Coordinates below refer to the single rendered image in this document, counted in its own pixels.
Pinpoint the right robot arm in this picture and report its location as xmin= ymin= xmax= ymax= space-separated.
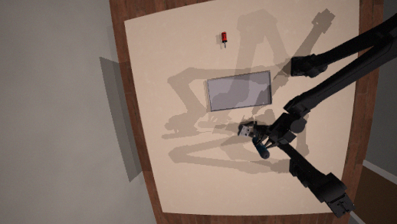
xmin=268 ymin=13 xmax=397 ymax=144

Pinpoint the grey metal bracket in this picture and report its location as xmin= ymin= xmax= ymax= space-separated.
xmin=238 ymin=125 xmax=251 ymax=137

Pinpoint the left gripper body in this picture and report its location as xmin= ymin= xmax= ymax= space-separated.
xmin=253 ymin=121 xmax=258 ymax=136

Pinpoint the blue electric screwdriver barrel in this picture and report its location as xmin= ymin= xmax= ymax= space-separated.
xmin=252 ymin=135 xmax=270 ymax=159

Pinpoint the red hand screwdriver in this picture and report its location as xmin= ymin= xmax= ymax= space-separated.
xmin=221 ymin=32 xmax=227 ymax=44

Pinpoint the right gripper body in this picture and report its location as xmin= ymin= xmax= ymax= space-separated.
xmin=261 ymin=125 xmax=279 ymax=145

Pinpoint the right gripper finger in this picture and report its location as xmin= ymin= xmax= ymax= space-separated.
xmin=255 ymin=130 xmax=268 ymax=146
xmin=264 ymin=137 xmax=278 ymax=149

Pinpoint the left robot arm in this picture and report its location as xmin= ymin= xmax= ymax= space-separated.
xmin=277 ymin=141 xmax=356 ymax=218

